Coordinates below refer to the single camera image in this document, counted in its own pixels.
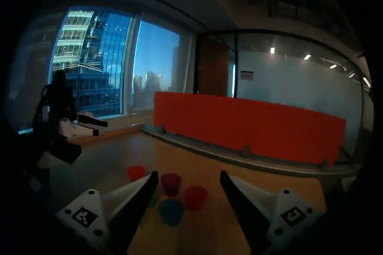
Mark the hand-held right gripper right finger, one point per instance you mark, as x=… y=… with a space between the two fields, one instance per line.
x=278 y=207

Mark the orange plastic cup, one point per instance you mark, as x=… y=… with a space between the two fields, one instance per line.
x=136 y=172

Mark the blue plastic cup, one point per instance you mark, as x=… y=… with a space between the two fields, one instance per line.
x=171 y=211

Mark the purple plastic cup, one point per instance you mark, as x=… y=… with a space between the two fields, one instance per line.
x=171 y=184

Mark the red plastic cup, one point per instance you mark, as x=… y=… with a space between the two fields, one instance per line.
x=196 y=197

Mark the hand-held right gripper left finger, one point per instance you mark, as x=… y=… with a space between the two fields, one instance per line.
x=98 y=207

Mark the red desk screen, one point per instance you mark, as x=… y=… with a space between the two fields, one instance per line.
x=239 y=123

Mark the green plastic cup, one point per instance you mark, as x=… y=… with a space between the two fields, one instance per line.
x=153 y=199

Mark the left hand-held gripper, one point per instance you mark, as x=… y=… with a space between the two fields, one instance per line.
x=59 y=99

